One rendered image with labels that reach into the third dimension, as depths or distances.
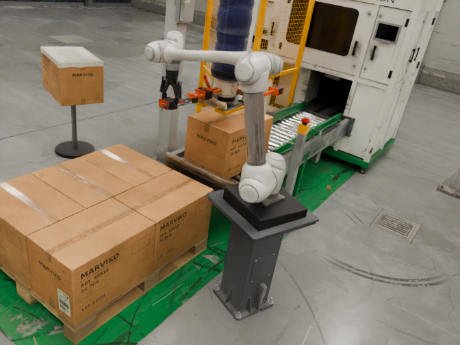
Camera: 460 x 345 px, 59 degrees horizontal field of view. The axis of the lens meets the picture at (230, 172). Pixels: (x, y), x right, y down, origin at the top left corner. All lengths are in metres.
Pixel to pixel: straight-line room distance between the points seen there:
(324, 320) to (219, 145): 1.40
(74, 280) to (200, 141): 1.38
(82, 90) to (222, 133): 1.65
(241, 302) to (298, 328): 0.41
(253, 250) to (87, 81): 2.39
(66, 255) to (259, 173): 1.10
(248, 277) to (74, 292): 1.00
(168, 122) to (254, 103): 2.25
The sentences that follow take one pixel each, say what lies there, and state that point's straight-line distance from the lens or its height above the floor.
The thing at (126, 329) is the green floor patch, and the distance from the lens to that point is 2.67.
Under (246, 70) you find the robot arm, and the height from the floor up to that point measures 1.59.
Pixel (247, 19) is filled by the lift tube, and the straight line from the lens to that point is 2.80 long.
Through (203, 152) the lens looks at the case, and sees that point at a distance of 3.08.
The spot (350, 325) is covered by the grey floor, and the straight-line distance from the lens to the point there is 3.00.
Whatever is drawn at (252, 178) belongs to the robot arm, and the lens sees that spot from 2.08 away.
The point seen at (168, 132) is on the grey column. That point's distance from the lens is 4.20.
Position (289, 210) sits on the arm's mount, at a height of 0.81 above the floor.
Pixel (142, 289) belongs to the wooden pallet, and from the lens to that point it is 2.84.
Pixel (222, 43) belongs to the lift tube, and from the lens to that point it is 2.82.
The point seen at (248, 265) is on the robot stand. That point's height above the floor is 0.41.
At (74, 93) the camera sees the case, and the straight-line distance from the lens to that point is 4.08.
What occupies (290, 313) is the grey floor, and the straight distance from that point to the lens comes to 2.91.
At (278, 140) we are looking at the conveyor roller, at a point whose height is 0.52.
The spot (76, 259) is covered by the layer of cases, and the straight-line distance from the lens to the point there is 2.30.
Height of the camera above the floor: 2.02
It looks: 27 degrees down
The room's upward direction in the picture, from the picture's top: 9 degrees clockwise
